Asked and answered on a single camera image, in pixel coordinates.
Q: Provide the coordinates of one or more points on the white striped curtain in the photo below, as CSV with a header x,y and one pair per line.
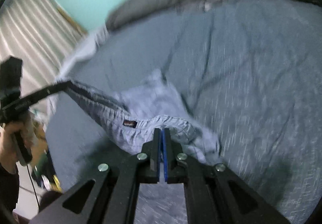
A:
x,y
36,32

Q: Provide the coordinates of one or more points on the dark blue bed cover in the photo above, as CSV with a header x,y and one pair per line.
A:
x,y
248,70

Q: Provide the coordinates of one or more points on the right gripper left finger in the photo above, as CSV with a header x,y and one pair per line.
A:
x,y
151,166

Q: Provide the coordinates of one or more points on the person's left hand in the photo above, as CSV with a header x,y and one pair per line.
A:
x,y
9,156

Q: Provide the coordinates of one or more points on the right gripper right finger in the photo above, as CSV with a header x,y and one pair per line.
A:
x,y
173,173

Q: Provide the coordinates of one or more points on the light blue plaid shorts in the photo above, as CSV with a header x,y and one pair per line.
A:
x,y
130,117

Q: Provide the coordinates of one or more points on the clutter beside bed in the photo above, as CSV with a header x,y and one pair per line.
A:
x,y
43,172

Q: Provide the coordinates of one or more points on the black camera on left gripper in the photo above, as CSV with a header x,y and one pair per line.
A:
x,y
11,73

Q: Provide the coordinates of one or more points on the black left sleeve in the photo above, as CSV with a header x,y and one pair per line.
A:
x,y
9,188

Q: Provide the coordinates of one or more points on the light grey bed sheet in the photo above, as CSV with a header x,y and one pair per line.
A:
x,y
84,51

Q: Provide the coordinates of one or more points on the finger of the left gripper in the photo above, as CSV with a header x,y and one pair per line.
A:
x,y
43,93

